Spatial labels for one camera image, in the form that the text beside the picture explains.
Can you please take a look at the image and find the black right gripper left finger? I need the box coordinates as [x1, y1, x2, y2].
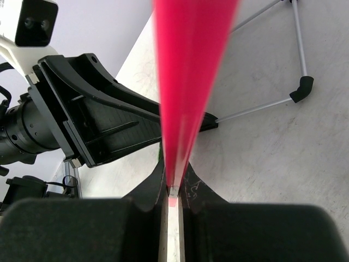
[1, 154, 167, 261]

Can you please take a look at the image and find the black rear stand foot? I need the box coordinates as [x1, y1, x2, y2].
[290, 76, 314, 103]

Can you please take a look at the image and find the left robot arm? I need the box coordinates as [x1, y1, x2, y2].
[1, 53, 161, 176]

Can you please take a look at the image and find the metal whiteboard stand leg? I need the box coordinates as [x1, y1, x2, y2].
[215, 0, 309, 122]

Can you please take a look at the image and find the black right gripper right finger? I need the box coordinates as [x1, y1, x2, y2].
[179, 166, 348, 261]

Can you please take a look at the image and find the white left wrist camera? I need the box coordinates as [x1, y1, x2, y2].
[1, 0, 58, 77]

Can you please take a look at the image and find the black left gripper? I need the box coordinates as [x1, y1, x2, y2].
[27, 53, 161, 168]

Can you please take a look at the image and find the black whiteboard stand foot lower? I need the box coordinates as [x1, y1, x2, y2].
[199, 112, 218, 132]

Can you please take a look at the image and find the pink framed whiteboard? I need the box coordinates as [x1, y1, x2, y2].
[153, 1, 239, 207]

